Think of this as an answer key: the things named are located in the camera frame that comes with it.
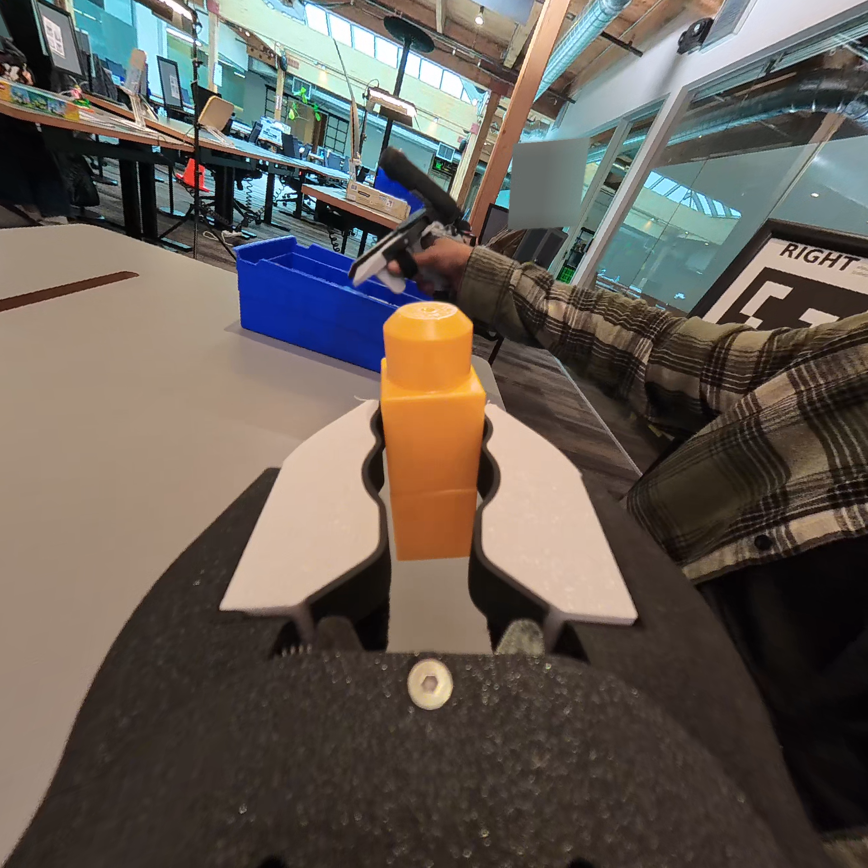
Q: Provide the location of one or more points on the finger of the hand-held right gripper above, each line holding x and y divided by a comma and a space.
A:
386, 251

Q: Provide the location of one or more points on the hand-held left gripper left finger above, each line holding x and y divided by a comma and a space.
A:
312, 529

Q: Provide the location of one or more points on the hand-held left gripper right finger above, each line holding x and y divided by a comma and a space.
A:
556, 536

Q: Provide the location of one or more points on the blue plastic bin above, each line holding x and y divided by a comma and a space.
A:
298, 305

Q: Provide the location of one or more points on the orange mega block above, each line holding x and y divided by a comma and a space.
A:
434, 525
430, 420

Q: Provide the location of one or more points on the person's right forearm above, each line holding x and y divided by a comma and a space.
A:
610, 332

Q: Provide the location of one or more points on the person's right hand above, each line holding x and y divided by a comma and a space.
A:
444, 264

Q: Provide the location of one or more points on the long cardboard box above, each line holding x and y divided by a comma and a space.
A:
376, 198

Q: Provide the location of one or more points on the wooden desk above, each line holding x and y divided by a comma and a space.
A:
352, 210
102, 129

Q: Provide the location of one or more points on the black floor lamp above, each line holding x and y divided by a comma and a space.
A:
408, 41

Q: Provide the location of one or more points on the black tripod stand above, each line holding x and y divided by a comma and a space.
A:
196, 169

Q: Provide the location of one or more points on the orange traffic cone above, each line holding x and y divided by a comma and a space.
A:
192, 177

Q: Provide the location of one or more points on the wooden top desk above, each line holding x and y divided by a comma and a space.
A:
102, 129

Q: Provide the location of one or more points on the black ceiling speaker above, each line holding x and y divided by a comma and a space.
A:
695, 35

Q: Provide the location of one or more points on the framed black white sign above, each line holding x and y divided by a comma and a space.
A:
793, 285

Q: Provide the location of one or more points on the colourful cardboard box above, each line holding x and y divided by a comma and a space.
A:
37, 102

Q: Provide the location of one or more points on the slanted wooden post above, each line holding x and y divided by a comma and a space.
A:
515, 88

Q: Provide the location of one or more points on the silver ventilation duct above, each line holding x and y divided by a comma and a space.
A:
576, 47

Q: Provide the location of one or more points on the framed wall picture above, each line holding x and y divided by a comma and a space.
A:
59, 37

